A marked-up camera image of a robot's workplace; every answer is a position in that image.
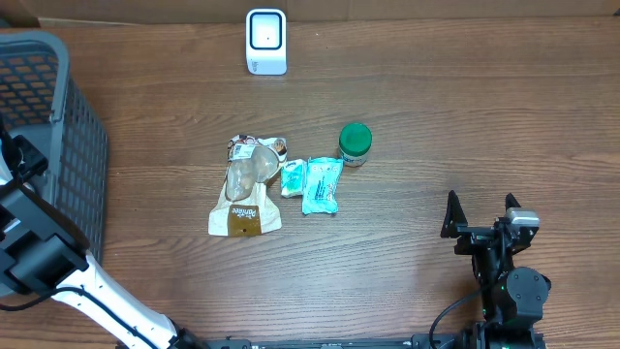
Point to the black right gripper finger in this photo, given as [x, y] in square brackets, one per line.
[511, 202]
[455, 223]

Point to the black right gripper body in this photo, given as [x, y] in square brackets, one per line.
[476, 237]

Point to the green lid jar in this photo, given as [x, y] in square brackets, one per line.
[355, 141]

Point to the teal wet wipes pack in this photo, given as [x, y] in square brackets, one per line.
[322, 177]

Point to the green tissue pack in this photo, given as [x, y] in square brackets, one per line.
[293, 175]

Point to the brown white snack bag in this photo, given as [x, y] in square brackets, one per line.
[244, 209]

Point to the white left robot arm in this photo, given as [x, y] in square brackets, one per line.
[49, 255]

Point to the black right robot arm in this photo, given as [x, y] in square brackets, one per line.
[512, 298]

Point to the white barcode scanner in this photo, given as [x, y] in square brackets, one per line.
[266, 42]

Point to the grey plastic basket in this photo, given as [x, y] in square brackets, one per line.
[41, 102]

